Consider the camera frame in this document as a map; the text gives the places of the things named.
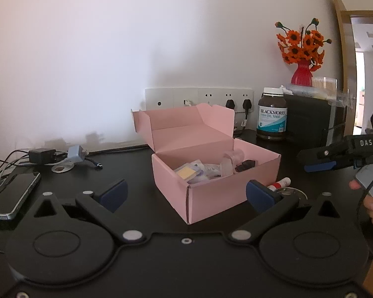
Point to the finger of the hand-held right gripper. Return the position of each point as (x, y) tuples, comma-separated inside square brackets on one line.
[(323, 155), (320, 167)]

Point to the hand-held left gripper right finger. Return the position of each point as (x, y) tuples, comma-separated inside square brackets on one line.
[(261, 195)]

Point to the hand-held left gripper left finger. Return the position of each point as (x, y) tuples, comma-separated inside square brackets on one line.
[(112, 194)]

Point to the white tube red label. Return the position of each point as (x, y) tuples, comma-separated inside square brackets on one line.
[(281, 182)]

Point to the round metal strainer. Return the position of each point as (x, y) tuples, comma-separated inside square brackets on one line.
[(300, 194)]

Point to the black hair clip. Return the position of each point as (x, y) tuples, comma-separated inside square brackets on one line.
[(245, 165)]

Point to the clear plastic cup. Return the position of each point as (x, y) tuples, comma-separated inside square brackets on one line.
[(235, 155)]

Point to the pink cardboard box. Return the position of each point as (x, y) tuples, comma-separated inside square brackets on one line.
[(211, 198)]

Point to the clear plastic packet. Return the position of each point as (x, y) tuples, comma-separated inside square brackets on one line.
[(211, 170)]

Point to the tan square packet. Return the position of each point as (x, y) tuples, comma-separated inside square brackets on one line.
[(188, 172)]

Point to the black desktop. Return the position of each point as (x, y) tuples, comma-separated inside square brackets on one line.
[(112, 173)]

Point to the black storage cabinet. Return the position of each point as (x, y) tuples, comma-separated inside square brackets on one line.
[(304, 118)]

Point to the light blue power adapter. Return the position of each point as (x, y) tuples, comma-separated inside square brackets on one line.
[(75, 154)]

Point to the brown supplement bottle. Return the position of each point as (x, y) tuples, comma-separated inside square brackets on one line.
[(272, 121)]

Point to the clear plastic tray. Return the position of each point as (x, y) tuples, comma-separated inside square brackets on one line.
[(314, 91)]

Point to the cotton swab box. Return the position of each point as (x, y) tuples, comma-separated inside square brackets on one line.
[(324, 82)]

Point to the black power adapter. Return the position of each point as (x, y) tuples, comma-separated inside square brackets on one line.
[(42, 156)]

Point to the red vase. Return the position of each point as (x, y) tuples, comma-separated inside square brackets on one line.
[(301, 76)]

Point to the black smartphone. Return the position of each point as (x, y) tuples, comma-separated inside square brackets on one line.
[(12, 192)]

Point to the orange artificial flowers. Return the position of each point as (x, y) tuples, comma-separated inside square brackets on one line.
[(298, 46)]

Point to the black wall plug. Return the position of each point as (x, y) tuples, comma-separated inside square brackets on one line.
[(247, 104), (230, 103)]

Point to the white wall socket panel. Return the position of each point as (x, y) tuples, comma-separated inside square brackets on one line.
[(164, 99)]

